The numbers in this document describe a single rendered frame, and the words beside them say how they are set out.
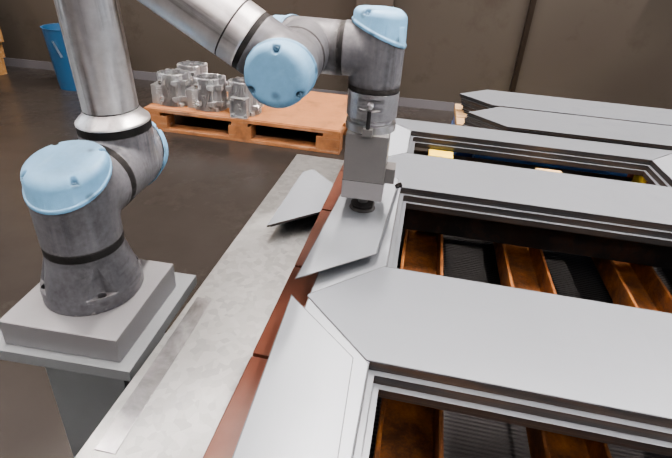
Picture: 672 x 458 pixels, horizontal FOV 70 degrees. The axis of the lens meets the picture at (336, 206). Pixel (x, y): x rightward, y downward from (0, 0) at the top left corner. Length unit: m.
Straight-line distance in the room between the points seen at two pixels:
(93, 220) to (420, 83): 3.92
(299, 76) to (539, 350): 0.41
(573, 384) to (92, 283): 0.66
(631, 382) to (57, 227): 0.74
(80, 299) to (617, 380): 0.71
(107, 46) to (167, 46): 4.16
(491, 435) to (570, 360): 0.33
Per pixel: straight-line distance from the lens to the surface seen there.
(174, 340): 0.82
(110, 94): 0.82
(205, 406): 0.73
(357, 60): 0.67
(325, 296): 0.62
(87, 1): 0.80
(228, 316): 0.85
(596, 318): 0.70
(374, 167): 0.71
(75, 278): 0.81
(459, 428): 0.90
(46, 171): 0.76
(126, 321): 0.81
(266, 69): 0.54
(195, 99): 3.61
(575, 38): 4.60
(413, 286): 0.65
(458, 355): 0.57
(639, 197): 1.10
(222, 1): 0.58
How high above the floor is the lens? 1.24
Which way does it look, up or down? 28 degrees down
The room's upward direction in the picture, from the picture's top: 4 degrees clockwise
